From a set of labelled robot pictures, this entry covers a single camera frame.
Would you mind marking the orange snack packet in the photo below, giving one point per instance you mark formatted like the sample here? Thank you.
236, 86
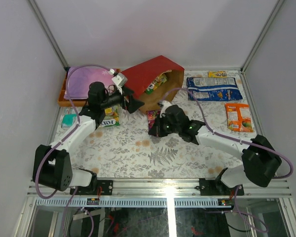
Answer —
238, 117

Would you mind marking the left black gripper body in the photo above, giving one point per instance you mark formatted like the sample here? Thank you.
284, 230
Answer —
126, 98

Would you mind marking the yellow M&M candy packet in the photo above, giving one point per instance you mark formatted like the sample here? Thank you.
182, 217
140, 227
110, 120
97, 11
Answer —
217, 74

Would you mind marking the green yellow snack packet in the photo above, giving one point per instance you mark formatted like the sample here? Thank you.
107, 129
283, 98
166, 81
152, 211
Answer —
111, 117

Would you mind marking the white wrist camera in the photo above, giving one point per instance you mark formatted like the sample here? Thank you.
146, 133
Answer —
118, 78
163, 106

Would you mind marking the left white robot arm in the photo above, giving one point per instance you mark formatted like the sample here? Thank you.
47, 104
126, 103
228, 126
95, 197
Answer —
52, 167

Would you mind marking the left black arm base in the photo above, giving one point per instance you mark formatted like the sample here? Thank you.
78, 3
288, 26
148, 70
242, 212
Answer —
86, 183

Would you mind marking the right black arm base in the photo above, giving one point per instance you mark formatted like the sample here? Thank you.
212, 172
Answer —
212, 185

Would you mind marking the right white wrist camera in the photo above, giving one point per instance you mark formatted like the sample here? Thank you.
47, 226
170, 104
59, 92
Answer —
163, 106

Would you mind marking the teal red snack packet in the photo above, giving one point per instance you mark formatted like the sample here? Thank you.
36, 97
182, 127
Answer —
69, 117

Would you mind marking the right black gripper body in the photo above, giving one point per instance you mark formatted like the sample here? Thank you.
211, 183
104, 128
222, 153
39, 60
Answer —
168, 127

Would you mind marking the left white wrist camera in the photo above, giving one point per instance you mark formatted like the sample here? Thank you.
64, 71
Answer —
118, 78

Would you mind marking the red brown paper bag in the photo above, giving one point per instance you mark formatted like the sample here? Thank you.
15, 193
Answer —
153, 79

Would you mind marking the blue Doritos chip bag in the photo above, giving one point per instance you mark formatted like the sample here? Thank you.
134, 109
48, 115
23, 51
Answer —
213, 89

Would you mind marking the floral patterned table mat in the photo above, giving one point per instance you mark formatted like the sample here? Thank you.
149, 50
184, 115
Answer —
127, 151

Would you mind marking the purple Fox's berries packet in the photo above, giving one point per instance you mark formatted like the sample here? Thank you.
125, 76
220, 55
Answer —
151, 116

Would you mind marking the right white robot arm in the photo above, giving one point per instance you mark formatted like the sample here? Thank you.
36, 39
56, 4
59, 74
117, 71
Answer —
259, 160

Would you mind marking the purple Frozen fabric cloth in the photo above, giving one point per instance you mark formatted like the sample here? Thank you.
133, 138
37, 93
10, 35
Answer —
79, 81

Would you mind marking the aluminium front rail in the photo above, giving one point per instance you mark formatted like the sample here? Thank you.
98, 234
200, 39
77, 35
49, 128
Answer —
187, 188

